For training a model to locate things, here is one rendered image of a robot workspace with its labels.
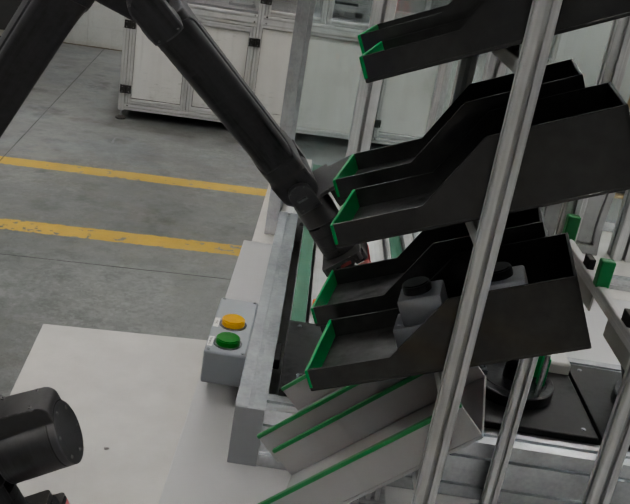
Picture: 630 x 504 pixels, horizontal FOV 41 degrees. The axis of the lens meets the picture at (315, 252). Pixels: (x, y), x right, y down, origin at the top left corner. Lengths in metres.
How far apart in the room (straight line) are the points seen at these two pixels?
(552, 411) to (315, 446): 0.49
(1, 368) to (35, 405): 2.46
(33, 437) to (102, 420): 0.64
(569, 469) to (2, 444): 0.87
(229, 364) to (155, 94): 5.24
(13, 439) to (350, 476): 0.35
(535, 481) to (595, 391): 0.24
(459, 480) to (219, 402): 0.42
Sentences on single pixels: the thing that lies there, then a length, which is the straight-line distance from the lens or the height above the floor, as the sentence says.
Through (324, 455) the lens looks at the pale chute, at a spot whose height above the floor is 1.03.
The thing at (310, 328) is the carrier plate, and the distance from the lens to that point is 1.50.
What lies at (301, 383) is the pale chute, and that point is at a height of 1.03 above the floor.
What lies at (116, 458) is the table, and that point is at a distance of 1.32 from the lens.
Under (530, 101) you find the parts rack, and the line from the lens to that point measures 0.74.
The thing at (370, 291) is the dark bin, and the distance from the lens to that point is 1.08.
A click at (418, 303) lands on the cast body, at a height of 1.29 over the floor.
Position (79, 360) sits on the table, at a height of 0.86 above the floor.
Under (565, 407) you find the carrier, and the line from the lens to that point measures 1.45.
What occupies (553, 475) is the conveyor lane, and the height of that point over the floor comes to 0.92.
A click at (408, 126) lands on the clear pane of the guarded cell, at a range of 2.65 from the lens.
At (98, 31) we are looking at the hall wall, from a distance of 9.36.
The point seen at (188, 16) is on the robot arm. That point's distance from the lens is 1.04.
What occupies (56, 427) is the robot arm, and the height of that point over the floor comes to 1.21.
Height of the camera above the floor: 1.64
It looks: 21 degrees down
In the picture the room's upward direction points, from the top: 10 degrees clockwise
